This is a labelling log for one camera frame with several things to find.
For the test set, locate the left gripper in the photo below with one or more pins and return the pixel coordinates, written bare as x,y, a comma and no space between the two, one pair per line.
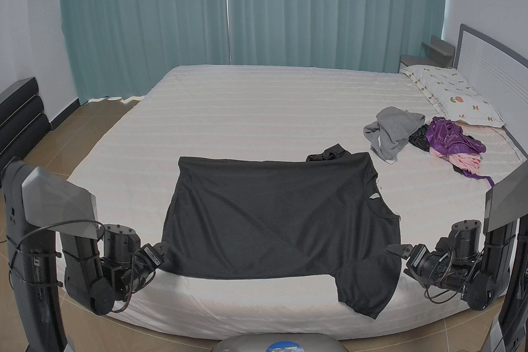
144,266

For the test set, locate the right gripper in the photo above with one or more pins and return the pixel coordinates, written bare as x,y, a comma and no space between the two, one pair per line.
427,266

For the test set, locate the black T-shirt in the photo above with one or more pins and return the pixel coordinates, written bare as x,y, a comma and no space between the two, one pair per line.
280,226

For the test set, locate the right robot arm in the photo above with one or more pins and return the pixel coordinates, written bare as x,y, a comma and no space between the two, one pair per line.
507,202

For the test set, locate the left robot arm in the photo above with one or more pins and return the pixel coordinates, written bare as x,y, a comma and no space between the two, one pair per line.
53,197

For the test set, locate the pink garment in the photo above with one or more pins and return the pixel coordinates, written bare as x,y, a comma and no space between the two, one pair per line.
464,162

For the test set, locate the black glossy garment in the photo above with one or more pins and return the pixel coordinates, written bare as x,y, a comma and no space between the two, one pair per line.
420,140

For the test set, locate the grey garment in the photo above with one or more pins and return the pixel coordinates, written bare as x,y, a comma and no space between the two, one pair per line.
396,129

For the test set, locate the purple satin garment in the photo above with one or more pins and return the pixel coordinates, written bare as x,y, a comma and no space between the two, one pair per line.
447,136

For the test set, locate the white printed pillow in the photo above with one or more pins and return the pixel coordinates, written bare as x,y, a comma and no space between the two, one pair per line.
453,94

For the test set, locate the bed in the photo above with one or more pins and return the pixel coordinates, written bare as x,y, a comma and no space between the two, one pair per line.
268,111

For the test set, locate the grey bedside table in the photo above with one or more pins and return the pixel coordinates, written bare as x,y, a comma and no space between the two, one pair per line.
425,60

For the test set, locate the black chest of drawers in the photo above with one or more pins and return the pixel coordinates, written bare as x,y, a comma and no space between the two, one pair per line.
20,119

